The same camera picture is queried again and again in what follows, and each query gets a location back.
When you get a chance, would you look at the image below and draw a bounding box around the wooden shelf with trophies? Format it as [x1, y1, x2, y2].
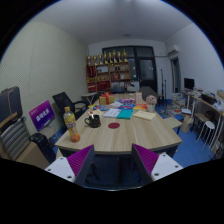
[86, 50, 131, 93]

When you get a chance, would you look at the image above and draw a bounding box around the black computer monitor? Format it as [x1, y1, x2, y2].
[184, 78, 195, 89]

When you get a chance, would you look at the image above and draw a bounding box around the wooden conference table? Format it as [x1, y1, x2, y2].
[54, 92, 183, 158]

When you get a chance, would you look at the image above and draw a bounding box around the black mug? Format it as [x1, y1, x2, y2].
[84, 115, 101, 128]

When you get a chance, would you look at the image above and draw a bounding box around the orange drink plastic bottle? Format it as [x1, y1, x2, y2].
[63, 107, 80, 142]

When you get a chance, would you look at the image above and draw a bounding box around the purple sign board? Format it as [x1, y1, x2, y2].
[29, 100, 55, 131]

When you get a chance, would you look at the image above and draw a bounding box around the flower pot with pink flowers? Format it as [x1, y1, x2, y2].
[146, 95, 157, 112]

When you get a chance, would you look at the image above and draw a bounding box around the wooden side desk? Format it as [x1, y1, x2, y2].
[182, 91, 224, 153]

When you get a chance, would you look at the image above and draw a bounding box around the white paper sheet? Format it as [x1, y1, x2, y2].
[104, 108, 121, 118]

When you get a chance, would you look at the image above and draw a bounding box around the black office chair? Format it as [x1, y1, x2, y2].
[53, 92, 88, 119]

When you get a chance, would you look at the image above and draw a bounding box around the white air conditioner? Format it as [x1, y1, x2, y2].
[167, 45, 179, 56]

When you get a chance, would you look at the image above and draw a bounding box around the red round coaster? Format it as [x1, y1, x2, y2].
[108, 122, 120, 129]

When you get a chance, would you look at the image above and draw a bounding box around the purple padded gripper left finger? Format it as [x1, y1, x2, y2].
[46, 145, 95, 186]

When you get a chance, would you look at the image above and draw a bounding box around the white round stool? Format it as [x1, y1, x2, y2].
[197, 121, 215, 139]

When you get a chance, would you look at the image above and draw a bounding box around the striped cushion chair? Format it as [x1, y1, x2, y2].
[0, 118, 30, 160]

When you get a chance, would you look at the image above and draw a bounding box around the teal notebook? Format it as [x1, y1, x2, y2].
[117, 110, 133, 119]

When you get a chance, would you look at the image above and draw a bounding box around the yellow paper pad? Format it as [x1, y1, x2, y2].
[133, 110, 156, 120]

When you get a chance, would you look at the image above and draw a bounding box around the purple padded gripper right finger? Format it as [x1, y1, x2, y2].
[132, 144, 182, 183]

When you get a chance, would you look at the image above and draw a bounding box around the black framed glass door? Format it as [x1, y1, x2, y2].
[102, 45, 157, 91]

